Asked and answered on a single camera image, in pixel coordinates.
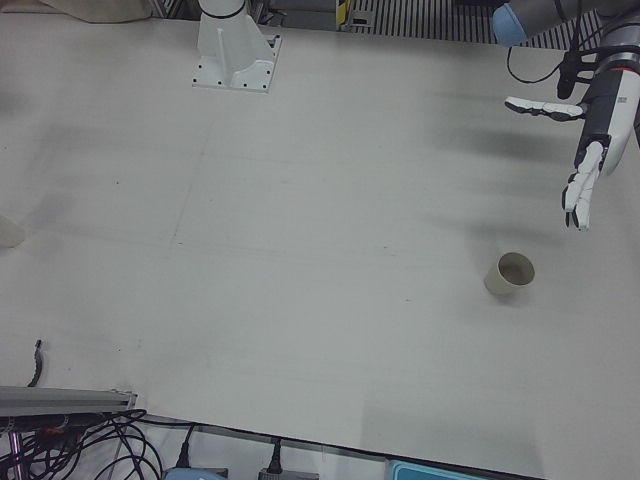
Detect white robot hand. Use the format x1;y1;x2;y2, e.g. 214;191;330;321
503;64;640;231

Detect tan paper cup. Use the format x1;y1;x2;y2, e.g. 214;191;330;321
483;252;536;305

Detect striped ribbed mat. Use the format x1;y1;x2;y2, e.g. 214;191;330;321
349;0;640;54

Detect light blue plastic bin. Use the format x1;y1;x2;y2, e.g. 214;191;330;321
388;459;544;480

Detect gray box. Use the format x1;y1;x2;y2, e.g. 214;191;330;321
257;470;321;480

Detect blue-gray box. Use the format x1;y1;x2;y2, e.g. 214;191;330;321
163;466;230;480

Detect black power strip orange switches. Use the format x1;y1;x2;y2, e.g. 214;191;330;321
29;424;81;442

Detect purple metallic rod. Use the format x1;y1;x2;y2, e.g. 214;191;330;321
8;429;24;480

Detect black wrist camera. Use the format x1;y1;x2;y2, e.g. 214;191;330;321
557;49;599;99

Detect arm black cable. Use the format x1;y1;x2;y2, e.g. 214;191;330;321
507;0;601;86

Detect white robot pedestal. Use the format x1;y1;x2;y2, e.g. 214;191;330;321
192;0;283;95

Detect aluminium frame rail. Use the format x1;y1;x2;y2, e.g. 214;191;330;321
149;0;201;21

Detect black cable tangle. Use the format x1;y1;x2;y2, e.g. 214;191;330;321
0;407;164;480

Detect aluminium profile post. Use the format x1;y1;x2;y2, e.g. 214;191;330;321
0;384;139;417

